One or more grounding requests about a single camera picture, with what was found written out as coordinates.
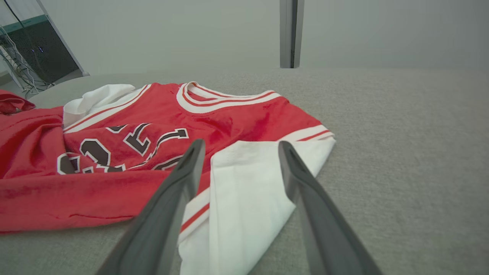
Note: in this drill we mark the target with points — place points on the black equipment cabinet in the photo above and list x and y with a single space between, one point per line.
46 53

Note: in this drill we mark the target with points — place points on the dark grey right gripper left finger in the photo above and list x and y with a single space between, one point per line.
160 221

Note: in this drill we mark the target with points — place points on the red shorts white stripes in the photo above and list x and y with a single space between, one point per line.
13 101

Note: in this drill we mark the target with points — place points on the red basketball jersey white sleeves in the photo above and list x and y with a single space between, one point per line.
237 118

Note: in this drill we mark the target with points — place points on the grey metal partition post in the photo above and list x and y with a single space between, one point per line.
286 34

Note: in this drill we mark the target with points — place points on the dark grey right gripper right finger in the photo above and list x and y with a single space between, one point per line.
324 236

